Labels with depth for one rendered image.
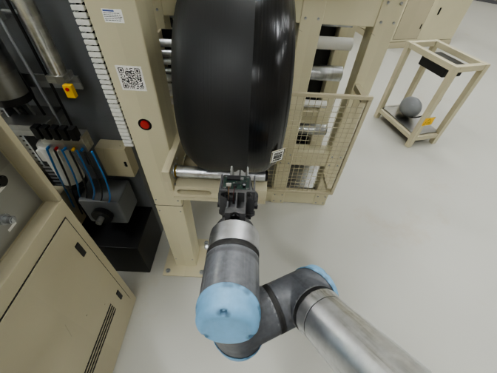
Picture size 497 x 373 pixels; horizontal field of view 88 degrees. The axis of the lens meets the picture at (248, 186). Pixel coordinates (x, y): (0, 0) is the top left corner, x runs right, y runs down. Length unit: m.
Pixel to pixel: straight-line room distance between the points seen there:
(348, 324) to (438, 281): 1.74
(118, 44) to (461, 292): 2.18
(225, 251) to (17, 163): 0.71
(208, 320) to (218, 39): 0.55
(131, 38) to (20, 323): 0.83
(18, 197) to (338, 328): 0.89
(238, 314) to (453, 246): 2.13
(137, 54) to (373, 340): 0.83
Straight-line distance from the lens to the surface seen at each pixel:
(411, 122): 3.25
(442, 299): 2.10
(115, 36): 0.87
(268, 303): 0.50
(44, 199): 1.07
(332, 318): 0.44
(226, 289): 0.38
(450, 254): 2.32
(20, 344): 1.05
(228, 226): 0.44
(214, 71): 0.64
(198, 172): 0.96
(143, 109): 0.94
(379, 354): 0.39
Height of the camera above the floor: 1.58
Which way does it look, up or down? 47 degrees down
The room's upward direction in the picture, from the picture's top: 3 degrees clockwise
